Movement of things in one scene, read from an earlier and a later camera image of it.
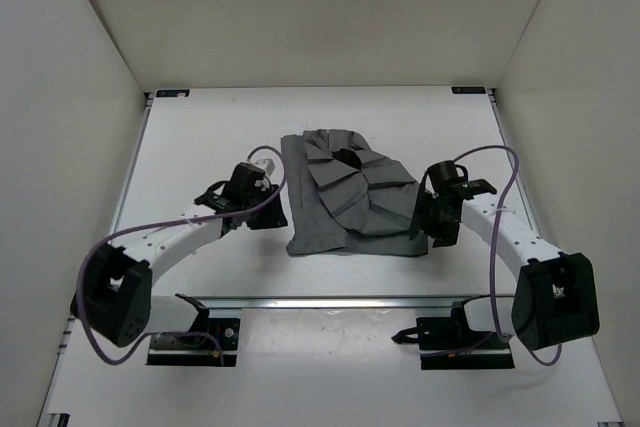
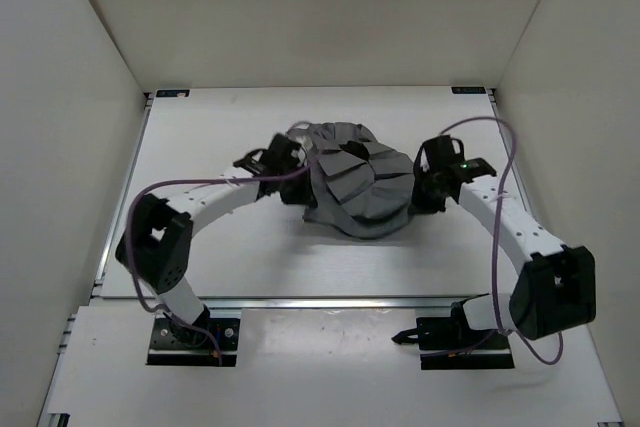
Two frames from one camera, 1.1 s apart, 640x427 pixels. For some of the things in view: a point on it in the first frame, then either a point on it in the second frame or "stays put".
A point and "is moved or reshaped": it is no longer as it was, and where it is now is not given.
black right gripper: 443,236 to 419,205
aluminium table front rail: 304,302 stays put
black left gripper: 274,217 to 304,195
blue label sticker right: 469,90 stays put
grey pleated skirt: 347,198 is moved or reshaped
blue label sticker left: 173,93 stays put
